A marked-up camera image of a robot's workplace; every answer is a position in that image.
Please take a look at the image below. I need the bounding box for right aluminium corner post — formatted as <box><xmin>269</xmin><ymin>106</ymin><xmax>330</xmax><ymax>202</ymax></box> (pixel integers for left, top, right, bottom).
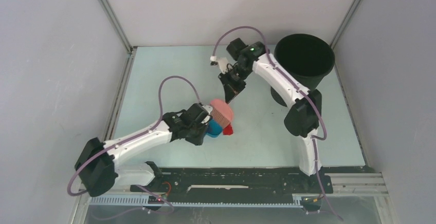
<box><xmin>329</xmin><ymin>0</ymin><xmax>375</xmax><ymax>51</ymax></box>

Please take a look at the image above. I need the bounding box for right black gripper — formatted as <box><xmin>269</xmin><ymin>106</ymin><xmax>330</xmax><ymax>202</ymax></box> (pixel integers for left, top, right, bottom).
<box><xmin>220</xmin><ymin>63</ymin><xmax>252</xmax><ymax>102</ymax></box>

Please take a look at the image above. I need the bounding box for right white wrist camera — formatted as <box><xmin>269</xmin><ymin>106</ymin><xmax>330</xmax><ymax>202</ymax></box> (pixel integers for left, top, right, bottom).
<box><xmin>210</xmin><ymin>55</ymin><xmax>231</xmax><ymax>74</ymax></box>

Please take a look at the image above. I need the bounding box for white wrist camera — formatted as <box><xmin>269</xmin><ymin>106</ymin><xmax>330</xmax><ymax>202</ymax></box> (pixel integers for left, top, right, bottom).
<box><xmin>210</xmin><ymin>55</ymin><xmax>231</xmax><ymax>74</ymax></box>
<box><xmin>202</xmin><ymin>105</ymin><xmax>213</xmax><ymax>123</ymax></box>

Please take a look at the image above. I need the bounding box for pink hand brush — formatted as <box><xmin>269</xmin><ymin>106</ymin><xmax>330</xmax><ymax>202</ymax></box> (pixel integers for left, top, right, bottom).
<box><xmin>210</xmin><ymin>99</ymin><xmax>234</xmax><ymax>129</ymax></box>

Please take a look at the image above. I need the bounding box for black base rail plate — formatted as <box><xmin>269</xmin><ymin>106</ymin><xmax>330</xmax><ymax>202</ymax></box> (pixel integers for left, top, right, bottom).
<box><xmin>145</xmin><ymin>167</ymin><xmax>333</xmax><ymax>203</ymax></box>

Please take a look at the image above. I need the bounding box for blue plastic dustpan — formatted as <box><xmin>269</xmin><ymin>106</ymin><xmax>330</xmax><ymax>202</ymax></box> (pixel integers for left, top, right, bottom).
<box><xmin>206</xmin><ymin>119</ymin><xmax>223</xmax><ymax>138</ymax></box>

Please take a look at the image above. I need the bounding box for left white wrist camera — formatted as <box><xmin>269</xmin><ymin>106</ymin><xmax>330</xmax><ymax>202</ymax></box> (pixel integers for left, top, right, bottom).
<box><xmin>202</xmin><ymin>105</ymin><xmax>213</xmax><ymax>123</ymax></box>

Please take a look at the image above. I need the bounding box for aluminium corner post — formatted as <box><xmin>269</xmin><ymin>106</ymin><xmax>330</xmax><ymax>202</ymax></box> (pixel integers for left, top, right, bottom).
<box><xmin>86</xmin><ymin>0</ymin><xmax>134</xmax><ymax>53</ymax></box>
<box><xmin>329</xmin><ymin>0</ymin><xmax>375</xmax><ymax>51</ymax></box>

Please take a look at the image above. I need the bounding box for red paper scrap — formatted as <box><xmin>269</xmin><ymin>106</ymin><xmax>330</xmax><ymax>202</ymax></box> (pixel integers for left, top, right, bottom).
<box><xmin>222</xmin><ymin>124</ymin><xmax>234</xmax><ymax>136</ymax></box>

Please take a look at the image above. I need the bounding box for left aluminium corner post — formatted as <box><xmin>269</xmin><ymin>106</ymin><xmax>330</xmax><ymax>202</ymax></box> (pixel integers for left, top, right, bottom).
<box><xmin>86</xmin><ymin>0</ymin><xmax>134</xmax><ymax>53</ymax></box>

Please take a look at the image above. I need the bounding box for white cable duct strip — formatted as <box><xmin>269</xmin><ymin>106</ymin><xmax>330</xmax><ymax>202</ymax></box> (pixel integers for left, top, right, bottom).
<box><xmin>89</xmin><ymin>195</ymin><xmax>303</xmax><ymax>208</ymax></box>

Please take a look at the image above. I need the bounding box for black plastic trash bin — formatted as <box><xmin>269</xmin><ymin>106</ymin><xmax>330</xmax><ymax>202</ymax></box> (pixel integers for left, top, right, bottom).
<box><xmin>273</xmin><ymin>33</ymin><xmax>335</xmax><ymax>90</ymax></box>

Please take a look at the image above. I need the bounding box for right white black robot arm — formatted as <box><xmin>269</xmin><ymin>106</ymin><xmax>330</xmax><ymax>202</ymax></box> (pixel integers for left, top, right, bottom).
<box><xmin>210</xmin><ymin>38</ymin><xmax>324</xmax><ymax>192</ymax></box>

